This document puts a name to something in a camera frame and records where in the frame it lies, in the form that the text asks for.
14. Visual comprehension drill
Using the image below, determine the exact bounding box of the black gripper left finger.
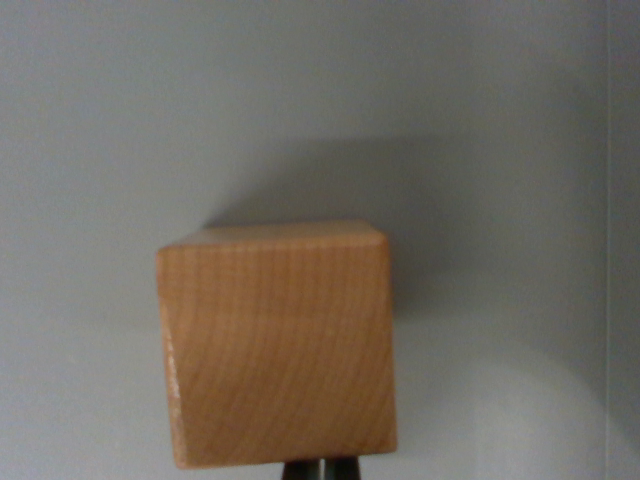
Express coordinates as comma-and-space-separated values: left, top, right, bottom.
281, 460, 322, 480

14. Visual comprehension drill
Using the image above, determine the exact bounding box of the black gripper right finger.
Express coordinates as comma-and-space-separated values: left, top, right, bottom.
322, 455, 364, 480

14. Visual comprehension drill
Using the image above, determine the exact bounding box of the wooden cube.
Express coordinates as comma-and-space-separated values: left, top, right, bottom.
154, 218, 400, 471

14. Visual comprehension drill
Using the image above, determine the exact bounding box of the grey plastic bin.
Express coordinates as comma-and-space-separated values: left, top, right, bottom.
0, 0, 640, 480

